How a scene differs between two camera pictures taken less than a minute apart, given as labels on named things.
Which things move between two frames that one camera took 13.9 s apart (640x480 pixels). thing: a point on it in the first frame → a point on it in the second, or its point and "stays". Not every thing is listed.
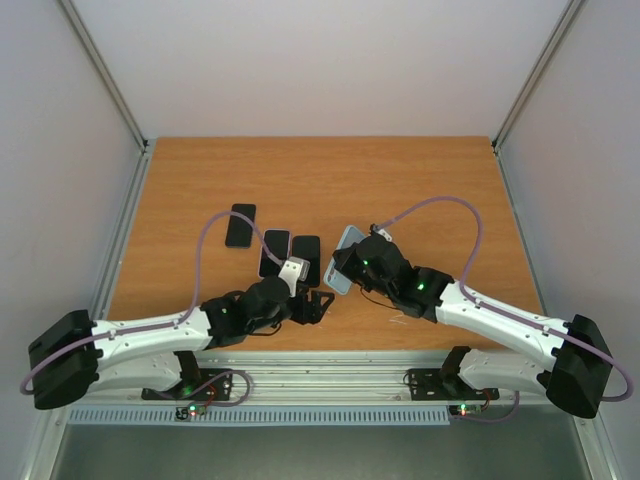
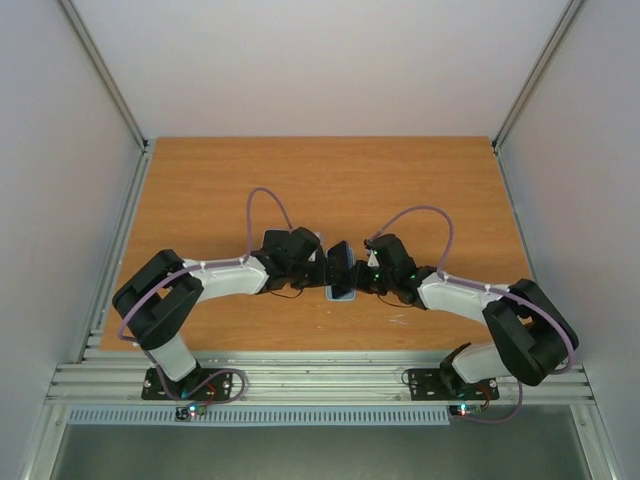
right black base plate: x=434 y=384 stays
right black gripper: x=347 y=258 stays
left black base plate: x=197 y=384 stays
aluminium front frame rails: x=355 y=379 stays
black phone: x=239 y=234 → x=338 y=272
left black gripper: x=315 y=312 → x=320 y=279
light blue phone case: x=334 y=278 → x=329 y=290
